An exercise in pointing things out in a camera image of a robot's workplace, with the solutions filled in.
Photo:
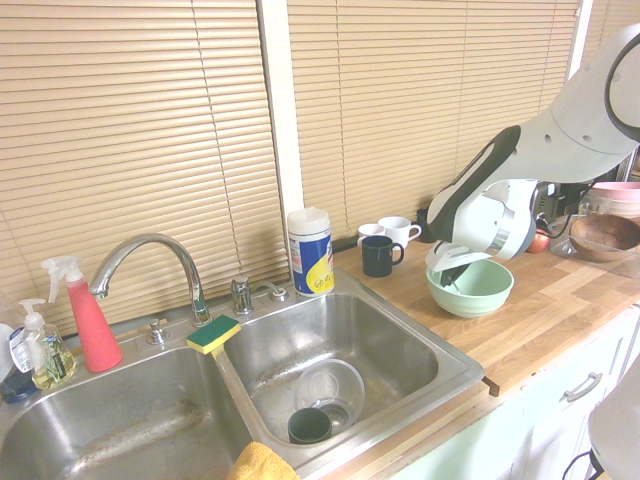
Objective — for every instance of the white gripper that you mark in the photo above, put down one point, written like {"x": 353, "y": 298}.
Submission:
{"x": 452, "y": 256}

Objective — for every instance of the metal spoon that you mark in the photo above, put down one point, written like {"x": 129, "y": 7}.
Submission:
{"x": 455, "y": 288}

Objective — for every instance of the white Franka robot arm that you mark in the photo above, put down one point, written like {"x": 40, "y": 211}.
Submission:
{"x": 575, "y": 130}

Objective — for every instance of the stainless steel double sink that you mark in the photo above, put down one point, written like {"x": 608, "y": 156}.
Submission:
{"x": 400, "y": 345}

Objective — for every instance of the sink sprayer cap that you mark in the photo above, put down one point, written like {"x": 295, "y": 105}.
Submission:
{"x": 276, "y": 294}

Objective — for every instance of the chrome sink knob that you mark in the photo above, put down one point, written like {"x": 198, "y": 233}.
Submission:
{"x": 157, "y": 332}

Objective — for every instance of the light green bowl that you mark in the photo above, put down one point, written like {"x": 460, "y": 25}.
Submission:
{"x": 480, "y": 297}

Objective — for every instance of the small black cup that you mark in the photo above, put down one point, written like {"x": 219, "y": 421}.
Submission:
{"x": 424, "y": 225}

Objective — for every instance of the large white mug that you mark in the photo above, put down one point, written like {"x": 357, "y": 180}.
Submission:
{"x": 397, "y": 231}

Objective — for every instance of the dark navy mug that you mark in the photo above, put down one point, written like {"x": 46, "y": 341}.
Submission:
{"x": 377, "y": 257}

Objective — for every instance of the red apple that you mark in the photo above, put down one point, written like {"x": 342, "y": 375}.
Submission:
{"x": 540, "y": 244}

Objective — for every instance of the small white mug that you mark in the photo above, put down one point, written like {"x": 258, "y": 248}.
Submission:
{"x": 369, "y": 230}

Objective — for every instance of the clear glass dish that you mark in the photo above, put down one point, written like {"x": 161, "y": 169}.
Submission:
{"x": 560, "y": 247}

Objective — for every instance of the black and silver toaster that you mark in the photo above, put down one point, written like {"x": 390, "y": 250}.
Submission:
{"x": 547, "y": 200}

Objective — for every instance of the disinfecting wipes canister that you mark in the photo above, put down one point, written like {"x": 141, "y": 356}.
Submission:
{"x": 312, "y": 250}

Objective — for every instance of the clear glass bowl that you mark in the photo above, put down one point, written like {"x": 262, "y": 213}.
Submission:
{"x": 345, "y": 382}

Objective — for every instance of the wooden bowl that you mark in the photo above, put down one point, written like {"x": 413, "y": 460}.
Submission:
{"x": 605, "y": 245}

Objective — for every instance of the clear glass jar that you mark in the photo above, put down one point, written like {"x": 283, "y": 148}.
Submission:
{"x": 595, "y": 204}

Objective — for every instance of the light green cabinet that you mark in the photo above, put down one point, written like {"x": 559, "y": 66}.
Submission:
{"x": 540, "y": 430}

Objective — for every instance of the pink bowl stack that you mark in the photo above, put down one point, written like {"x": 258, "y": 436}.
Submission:
{"x": 620, "y": 197}

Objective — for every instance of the wide beige window blind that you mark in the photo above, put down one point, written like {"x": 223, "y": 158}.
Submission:
{"x": 400, "y": 75}
{"x": 125, "y": 150}

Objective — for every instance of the dark green cup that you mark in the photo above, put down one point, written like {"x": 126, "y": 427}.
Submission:
{"x": 309, "y": 427}

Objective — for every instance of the yellow and green sponge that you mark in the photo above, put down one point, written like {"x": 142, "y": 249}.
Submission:
{"x": 212, "y": 335}

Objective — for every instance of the yellow cloth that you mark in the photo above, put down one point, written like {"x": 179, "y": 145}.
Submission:
{"x": 260, "y": 462}

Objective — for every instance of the narrow beige window blind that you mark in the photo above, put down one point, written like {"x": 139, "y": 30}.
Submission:
{"x": 605, "y": 20}

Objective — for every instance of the chrome gooseneck faucet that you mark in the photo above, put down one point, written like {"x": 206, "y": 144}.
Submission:
{"x": 150, "y": 240}

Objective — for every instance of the red spray bottle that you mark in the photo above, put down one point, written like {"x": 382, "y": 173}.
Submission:
{"x": 92, "y": 330}

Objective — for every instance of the yellow liquid soap pump bottle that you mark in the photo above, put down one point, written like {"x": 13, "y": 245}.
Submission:
{"x": 50, "y": 360}

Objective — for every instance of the blue labelled pump bottle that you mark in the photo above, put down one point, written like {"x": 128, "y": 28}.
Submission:
{"x": 19, "y": 350}

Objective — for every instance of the dark blue dish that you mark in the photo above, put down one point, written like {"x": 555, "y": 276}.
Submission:
{"x": 15, "y": 390}

